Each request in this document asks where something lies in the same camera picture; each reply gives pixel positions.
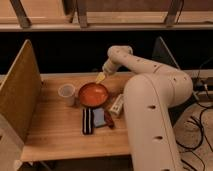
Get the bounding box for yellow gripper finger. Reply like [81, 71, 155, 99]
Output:
[95, 72, 106, 84]

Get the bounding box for dark red pepper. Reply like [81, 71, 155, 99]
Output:
[104, 111, 115, 129]

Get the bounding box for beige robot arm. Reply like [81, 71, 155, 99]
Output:
[102, 46, 193, 171]

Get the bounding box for orange round plate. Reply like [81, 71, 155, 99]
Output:
[78, 82, 109, 107]

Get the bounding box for white bottle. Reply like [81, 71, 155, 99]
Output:
[109, 94, 124, 117]

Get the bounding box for blue sponge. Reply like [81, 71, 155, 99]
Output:
[93, 108, 106, 128]

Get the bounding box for white plastic cup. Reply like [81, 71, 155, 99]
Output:
[58, 84, 76, 106]

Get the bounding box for right dark side panel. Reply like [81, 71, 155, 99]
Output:
[152, 37, 180, 69]

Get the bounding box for left wooden side panel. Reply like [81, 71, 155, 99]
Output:
[0, 39, 43, 171]

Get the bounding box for black floor cables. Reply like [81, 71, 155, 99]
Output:
[175, 56, 213, 171]

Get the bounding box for wooden back shelf frame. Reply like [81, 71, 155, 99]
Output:
[0, 0, 213, 32]

